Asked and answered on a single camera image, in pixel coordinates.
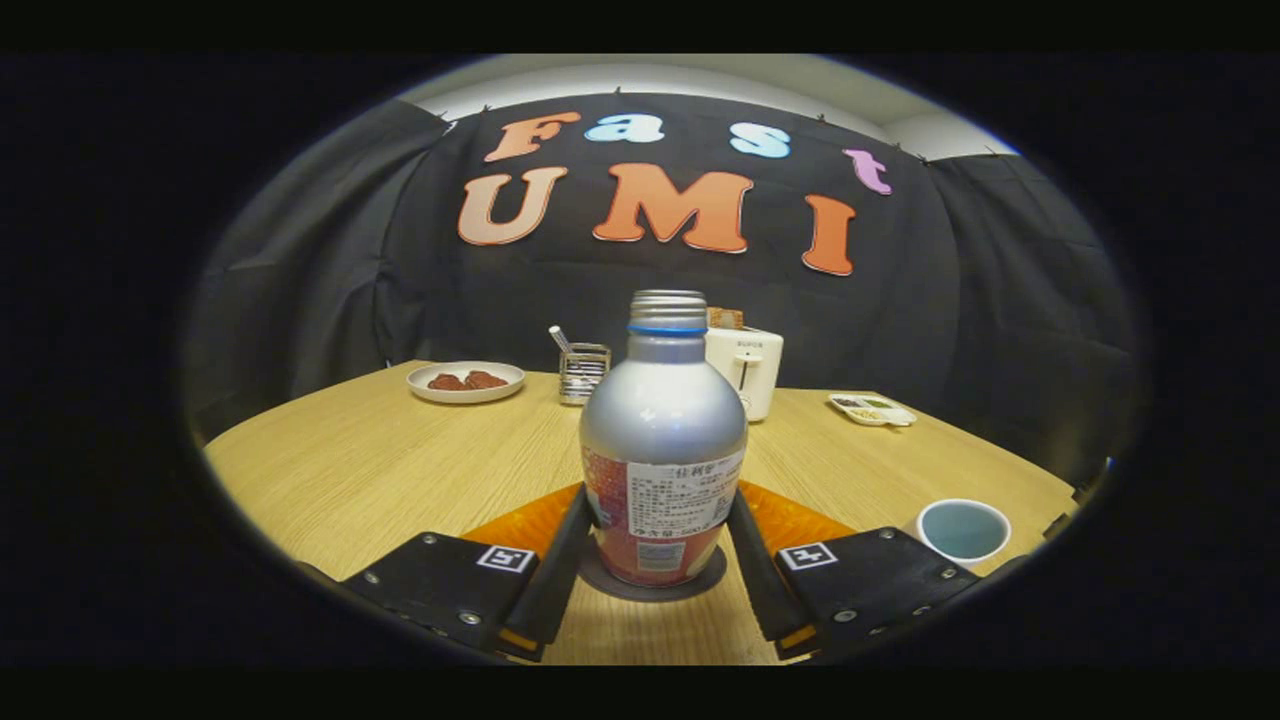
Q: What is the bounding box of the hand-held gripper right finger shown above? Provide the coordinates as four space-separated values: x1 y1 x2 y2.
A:
728 482 981 659

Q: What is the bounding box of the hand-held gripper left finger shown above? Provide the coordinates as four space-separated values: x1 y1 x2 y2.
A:
340 484 593 661

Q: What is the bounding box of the dark brown round coaster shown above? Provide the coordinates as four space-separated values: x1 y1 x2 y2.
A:
578 545 728 603

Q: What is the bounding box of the white cup with handle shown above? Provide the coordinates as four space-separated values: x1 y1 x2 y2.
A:
915 498 1013 571

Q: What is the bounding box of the silver bottle with red label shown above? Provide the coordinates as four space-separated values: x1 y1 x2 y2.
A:
579 290 749 588

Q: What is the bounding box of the white divided dish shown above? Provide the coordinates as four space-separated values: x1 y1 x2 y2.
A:
828 393 917 428

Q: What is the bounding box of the white toaster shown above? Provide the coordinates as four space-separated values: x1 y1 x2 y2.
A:
705 326 785 423

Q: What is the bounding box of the wooden table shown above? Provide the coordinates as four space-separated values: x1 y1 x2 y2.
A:
203 360 1079 666

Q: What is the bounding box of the white round plate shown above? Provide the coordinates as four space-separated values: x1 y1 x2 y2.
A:
406 360 527 405

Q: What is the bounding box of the black backdrop cloth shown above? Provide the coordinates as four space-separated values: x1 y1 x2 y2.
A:
185 93 1146 491

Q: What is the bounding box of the metal wire holder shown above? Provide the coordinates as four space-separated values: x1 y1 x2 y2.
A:
548 325 612 406

